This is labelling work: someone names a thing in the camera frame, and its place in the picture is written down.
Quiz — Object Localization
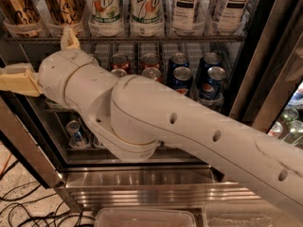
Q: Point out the Teas Tea bottle right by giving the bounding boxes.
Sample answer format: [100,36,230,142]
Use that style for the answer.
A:
[211,0,249,33]

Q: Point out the blue energy can left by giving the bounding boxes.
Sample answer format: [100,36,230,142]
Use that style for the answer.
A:
[66,120,89,147]

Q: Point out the bottom wire shelf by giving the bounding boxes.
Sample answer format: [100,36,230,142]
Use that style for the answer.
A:
[67,145,182,154]

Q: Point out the blue pepsi can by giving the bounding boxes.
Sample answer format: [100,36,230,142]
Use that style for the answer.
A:
[167,52,189,84]
[195,52,222,87]
[199,66,226,100]
[171,66,193,96]

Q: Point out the orange soda can back right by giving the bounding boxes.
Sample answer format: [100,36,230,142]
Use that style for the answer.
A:
[140,53,160,69]

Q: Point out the orange soda can back left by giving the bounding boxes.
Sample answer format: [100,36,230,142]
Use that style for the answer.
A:
[110,53,131,74]

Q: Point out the blue Pepsi can front left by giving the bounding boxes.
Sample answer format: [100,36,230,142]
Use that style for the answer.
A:
[171,66,193,96]

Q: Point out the blue Pepsi can back right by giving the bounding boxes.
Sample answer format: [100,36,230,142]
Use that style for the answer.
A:
[195,52,222,87]

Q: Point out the orange soda can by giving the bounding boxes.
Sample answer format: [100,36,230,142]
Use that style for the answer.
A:
[111,68,127,78]
[110,53,131,74]
[142,67,162,82]
[140,53,160,69]

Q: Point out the blue Pepsi can back left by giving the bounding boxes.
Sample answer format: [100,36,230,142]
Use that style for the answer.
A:
[167,52,189,84]

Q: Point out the Teas Tea bottle left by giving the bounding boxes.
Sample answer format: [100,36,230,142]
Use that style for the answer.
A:
[171,0,201,30]

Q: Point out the stainless steel fridge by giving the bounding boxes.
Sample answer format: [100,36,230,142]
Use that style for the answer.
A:
[1,0,302,212]

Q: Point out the blue energy can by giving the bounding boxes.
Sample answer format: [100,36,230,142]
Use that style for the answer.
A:
[66,120,89,147]
[93,137,104,148]

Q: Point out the middle wire shelf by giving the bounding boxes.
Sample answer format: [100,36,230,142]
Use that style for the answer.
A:
[45,93,224,112]

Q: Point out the orange soda can front left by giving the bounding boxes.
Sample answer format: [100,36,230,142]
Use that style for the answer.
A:
[111,68,127,78]

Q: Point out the clear plastic bin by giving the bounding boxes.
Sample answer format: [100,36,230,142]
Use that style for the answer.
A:
[203,203,303,227]
[94,208,196,227]

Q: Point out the black floor cables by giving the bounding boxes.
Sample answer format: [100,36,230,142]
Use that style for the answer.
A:
[0,159,96,227]

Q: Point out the clear plastic bin right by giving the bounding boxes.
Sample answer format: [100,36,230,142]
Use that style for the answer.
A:
[203,203,303,227]

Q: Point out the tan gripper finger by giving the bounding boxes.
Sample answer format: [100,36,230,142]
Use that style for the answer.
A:
[0,63,43,96]
[61,27,80,50]

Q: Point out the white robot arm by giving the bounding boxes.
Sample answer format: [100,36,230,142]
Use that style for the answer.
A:
[0,28,303,221]

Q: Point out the red can behind glass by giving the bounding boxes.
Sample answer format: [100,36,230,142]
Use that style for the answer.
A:
[268,121,283,138]

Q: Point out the orange soda can front right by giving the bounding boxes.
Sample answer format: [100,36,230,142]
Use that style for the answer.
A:
[142,67,162,82]

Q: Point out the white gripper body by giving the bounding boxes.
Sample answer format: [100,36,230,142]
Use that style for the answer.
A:
[38,49,95,106]

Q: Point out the blue Pepsi can front right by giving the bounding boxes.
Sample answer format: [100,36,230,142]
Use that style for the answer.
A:
[199,66,226,100]

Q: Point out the blue energy can middle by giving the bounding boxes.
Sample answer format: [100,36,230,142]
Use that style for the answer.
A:
[93,137,104,148]

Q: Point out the clear plastic bin left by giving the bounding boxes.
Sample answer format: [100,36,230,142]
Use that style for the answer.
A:
[94,208,196,227]

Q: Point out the white 7UP can left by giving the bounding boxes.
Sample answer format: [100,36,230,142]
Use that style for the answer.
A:
[89,0,121,25]

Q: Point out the teas tea bottle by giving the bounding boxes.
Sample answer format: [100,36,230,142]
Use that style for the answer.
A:
[211,0,249,33]
[171,0,201,30]

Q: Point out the white 7up can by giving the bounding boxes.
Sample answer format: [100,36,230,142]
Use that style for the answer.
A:
[89,0,121,25]
[131,0,161,24]

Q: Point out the white 7UP can right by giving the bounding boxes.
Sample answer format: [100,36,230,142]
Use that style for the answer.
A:
[131,0,161,24]

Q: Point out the orange floor cable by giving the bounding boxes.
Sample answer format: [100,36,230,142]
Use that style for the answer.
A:
[0,153,13,175]

